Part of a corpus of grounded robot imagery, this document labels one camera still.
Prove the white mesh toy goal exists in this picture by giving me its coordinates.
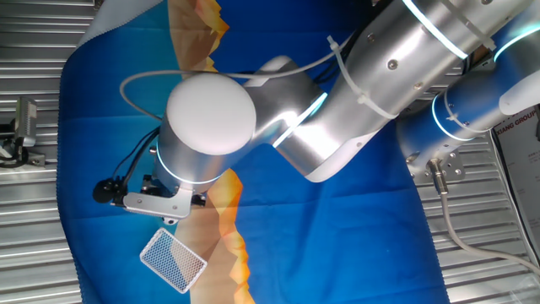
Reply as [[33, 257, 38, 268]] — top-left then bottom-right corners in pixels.
[[138, 226, 208, 295]]

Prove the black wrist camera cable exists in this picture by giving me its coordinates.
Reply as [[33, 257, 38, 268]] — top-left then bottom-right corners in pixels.
[[111, 125, 162, 187]]

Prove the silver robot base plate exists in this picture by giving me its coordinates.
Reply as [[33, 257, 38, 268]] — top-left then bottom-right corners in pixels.
[[403, 146, 467, 186]]

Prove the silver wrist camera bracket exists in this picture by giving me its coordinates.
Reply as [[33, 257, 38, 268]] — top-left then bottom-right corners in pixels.
[[121, 184, 196, 221]]

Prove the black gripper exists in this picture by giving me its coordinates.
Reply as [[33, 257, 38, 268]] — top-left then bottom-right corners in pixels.
[[140, 172, 208, 208]]

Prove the white printed poster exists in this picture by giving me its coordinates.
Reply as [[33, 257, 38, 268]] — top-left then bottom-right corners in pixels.
[[490, 104, 540, 257]]

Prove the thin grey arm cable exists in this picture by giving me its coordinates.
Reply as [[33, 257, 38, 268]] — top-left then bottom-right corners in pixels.
[[118, 35, 354, 124]]

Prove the metal camera stand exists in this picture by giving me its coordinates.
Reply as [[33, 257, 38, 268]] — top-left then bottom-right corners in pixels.
[[0, 122, 47, 170]]

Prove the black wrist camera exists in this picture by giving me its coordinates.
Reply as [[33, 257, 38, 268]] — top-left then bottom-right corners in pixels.
[[91, 176, 128, 207]]

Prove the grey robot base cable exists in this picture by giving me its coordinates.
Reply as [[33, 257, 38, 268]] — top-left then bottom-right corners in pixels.
[[425, 158, 540, 278]]

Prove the blue orange printed cloth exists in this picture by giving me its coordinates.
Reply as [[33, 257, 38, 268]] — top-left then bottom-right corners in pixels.
[[56, 0, 451, 304]]

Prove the silver exterior camera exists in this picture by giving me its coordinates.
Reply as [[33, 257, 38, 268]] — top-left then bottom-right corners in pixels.
[[13, 96, 39, 149]]

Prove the white zip tie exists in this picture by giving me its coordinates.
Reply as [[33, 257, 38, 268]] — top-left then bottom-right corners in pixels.
[[441, 90, 491, 137], [326, 35, 401, 121]]

